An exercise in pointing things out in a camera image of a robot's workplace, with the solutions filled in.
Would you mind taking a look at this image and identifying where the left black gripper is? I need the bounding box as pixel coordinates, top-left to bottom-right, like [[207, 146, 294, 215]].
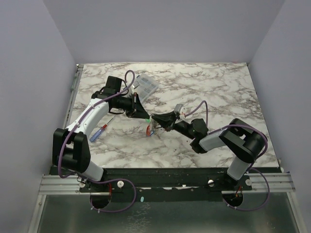
[[115, 92, 149, 118]]

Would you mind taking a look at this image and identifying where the keyring bunch with tags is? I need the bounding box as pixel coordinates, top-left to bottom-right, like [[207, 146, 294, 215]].
[[146, 120, 162, 139]]

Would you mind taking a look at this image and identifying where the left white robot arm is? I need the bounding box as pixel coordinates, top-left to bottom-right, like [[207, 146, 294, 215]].
[[52, 76, 150, 192]]

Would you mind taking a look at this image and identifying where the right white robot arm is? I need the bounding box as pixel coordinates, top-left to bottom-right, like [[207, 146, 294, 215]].
[[152, 112, 268, 190]]

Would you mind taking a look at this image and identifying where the clear plastic organizer box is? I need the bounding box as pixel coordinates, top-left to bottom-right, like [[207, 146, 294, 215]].
[[135, 74, 159, 103]]

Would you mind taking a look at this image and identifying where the blue red screwdriver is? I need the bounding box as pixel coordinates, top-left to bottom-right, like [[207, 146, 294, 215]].
[[89, 117, 115, 142]]

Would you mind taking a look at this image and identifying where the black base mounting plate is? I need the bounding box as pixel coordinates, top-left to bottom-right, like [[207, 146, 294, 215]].
[[80, 167, 252, 202]]

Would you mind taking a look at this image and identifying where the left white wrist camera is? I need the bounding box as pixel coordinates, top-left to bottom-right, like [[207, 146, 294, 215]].
[[128, 81, 139, 95]]

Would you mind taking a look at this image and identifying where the aluminium rail frame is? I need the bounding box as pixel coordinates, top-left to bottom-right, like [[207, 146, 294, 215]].
[[30, 63, 306, 233]]

